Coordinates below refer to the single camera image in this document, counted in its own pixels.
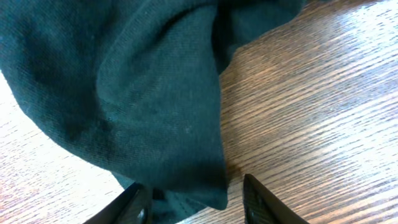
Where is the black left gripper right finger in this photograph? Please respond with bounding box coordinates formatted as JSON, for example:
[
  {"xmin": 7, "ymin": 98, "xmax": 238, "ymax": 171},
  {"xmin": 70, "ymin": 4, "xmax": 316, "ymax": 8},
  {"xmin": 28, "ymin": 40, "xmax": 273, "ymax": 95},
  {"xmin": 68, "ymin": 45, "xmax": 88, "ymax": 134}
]
[{"xmin": 243, "ymin": 174, "xmax": 308, "ymax": 224}]

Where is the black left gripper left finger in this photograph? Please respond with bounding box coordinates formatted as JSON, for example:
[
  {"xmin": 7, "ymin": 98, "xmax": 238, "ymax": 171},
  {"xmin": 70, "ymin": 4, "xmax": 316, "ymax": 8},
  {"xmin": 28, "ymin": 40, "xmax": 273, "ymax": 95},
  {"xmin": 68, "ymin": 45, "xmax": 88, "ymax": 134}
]
[{"xmin": 84, "ymin": 183, "xmax": 152, "ymax": 224}]

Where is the dark green t-shirt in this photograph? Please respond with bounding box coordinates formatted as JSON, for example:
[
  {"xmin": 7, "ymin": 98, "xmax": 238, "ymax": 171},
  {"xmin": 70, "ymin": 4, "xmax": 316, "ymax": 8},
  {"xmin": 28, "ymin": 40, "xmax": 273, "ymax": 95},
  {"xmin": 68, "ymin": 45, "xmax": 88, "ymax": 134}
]
[{"xmin": 1, "ymin": 0, "xmax": 304, "ymax": 223}]

